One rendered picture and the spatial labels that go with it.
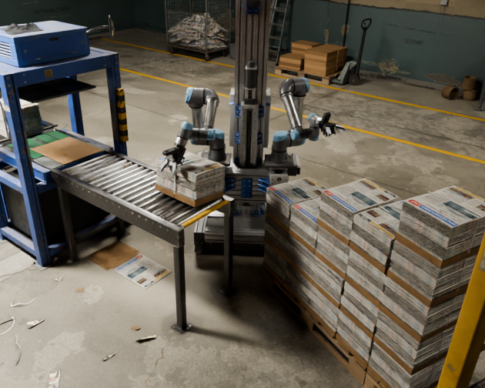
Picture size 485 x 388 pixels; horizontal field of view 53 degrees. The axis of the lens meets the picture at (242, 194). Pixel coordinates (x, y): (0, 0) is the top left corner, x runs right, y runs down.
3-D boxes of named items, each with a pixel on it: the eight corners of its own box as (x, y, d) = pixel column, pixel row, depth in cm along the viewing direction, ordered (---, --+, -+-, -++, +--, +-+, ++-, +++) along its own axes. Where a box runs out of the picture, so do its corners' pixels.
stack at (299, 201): (300, 266, 400) (309, 175, 361) (408, 362, 312) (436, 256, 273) (260, 280, 382) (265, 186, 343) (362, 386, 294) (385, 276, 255)
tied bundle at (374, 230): (396, 231, 295) (403, 198, 284) (434, 256, 273) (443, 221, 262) (347, 247, 279) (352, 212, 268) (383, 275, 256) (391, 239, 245)
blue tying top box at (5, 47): (91, 54, 377) (88, 27, 368) (18, 67, 335) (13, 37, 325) (57, 45, 401) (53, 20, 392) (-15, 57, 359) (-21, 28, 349)
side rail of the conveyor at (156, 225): (185, 244, 303) (184, 228, 298) (178, 248, 299) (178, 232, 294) (58, 182, 374) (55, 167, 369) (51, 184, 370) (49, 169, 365)
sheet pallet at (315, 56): (349, 77, 953) (352, 47, 927) (328, 85, 895) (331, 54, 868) (296, 66, 1017) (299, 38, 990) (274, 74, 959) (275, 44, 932)
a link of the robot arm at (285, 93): (277, 76, 356) (297, 137, 344) (290, 75, 360) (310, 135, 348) (272, 85, 366) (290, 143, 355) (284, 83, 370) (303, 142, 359)
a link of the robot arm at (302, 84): (282, 145, 390) (286, 76, 366) (299, 142, 396) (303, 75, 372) (289, 149, 380) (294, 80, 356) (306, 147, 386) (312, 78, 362)
